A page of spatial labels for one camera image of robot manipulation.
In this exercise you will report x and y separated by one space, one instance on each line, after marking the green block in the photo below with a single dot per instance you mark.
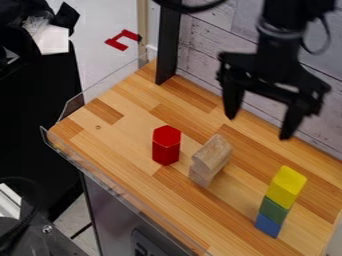
273 210

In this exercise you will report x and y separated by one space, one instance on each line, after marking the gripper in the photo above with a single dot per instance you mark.
272 68

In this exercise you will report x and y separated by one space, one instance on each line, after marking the blue block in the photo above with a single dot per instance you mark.
268 226

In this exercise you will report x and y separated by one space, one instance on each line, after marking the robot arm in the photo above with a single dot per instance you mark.
285 13

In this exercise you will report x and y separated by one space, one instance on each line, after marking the black upright post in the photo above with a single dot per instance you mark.
168 43

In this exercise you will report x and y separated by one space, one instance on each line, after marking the yellow block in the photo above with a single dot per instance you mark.
285 186

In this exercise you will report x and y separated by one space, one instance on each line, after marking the red hexagonal block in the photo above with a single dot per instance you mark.
166 145

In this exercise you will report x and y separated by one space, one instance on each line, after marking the plain wooden block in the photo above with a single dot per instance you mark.
210 160

